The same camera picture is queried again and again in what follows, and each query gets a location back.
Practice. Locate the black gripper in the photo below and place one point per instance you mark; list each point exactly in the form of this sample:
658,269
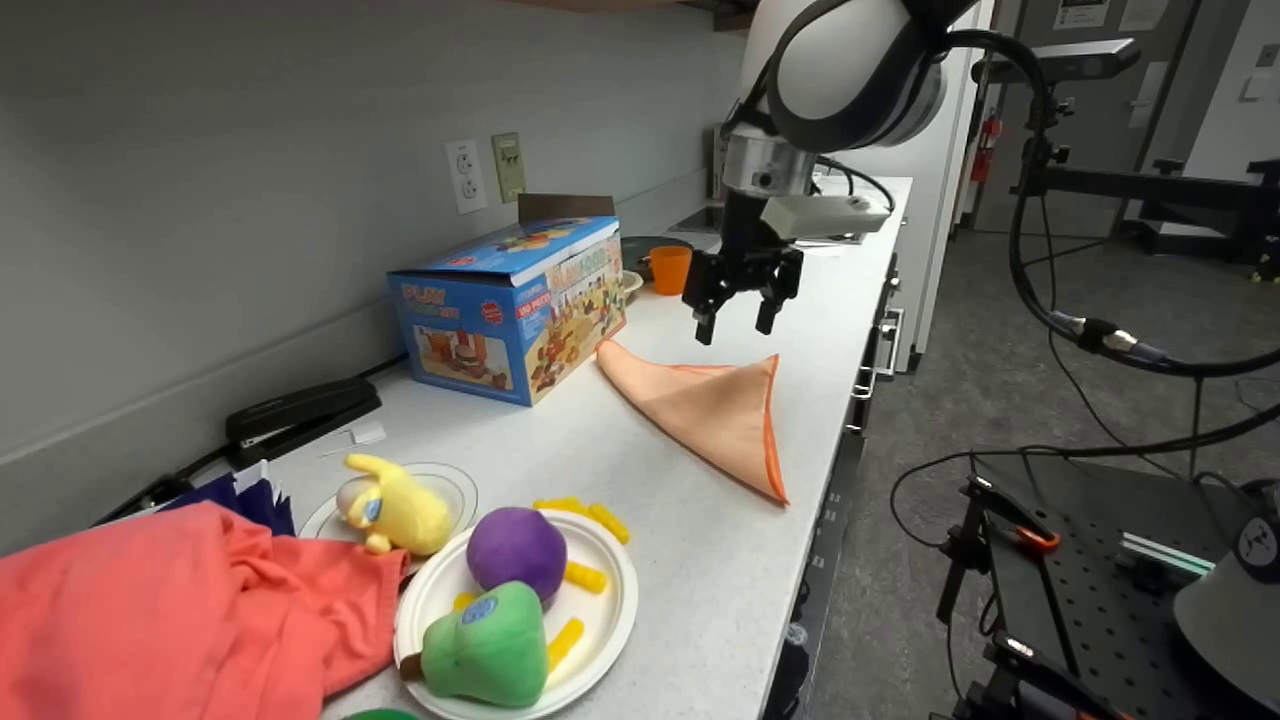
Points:
755,252

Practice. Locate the orange towel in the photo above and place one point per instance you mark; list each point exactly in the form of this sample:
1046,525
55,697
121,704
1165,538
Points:
720,407

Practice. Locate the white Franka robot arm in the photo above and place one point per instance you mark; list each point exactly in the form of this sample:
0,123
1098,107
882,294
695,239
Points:
842,65

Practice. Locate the orange cup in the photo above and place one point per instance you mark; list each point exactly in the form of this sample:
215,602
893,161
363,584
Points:
671,269

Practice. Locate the yellow toy fry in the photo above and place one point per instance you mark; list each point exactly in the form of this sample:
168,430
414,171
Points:
563,507
564,643
591,579
465,602
611,522

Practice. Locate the blue toy food set box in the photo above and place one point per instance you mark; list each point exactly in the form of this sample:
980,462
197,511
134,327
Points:
465,321

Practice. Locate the red fire extinguisher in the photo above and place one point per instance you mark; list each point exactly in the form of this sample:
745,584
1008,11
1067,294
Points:
988,146

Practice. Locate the counter base cabinet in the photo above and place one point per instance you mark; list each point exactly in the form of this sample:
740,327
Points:
818,624

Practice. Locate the purple plush ball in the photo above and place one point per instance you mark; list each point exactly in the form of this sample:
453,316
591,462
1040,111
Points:
518,548

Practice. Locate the white paper plate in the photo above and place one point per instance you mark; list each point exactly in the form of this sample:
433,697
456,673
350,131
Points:
604,624

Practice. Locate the yellow plush toy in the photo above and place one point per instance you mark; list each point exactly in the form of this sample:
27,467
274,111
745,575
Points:
407,512

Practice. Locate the green plush pear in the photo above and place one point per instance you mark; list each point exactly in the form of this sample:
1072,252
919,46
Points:
494,652

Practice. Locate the black stapler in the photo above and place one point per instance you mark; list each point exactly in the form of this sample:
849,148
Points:
302,417

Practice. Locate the black perforated table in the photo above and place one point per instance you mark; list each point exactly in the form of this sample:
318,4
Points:
1092,612

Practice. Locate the teal stick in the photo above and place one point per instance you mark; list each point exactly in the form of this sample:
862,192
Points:
1165,552

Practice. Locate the dark blue foil bag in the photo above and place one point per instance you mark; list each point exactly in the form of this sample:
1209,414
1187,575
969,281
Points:
254,503

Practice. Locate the green cup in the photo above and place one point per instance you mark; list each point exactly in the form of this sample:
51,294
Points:
385,713

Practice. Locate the grey round base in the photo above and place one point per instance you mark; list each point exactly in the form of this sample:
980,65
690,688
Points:
1233,624

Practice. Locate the coral red cloth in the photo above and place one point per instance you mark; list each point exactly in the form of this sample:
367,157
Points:
163,612

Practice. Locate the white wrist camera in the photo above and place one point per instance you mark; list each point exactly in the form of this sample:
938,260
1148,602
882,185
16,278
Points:
834,214

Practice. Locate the beige wall plate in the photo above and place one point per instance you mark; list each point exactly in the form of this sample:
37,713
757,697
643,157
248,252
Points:
510,164

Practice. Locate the white wall outlet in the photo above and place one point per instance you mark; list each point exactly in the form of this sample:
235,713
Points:
468,176

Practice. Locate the black camera stand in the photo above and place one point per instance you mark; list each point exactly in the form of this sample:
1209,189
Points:
1145,185

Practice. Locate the black stereo camera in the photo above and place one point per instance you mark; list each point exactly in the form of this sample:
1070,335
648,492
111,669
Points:
1084,59

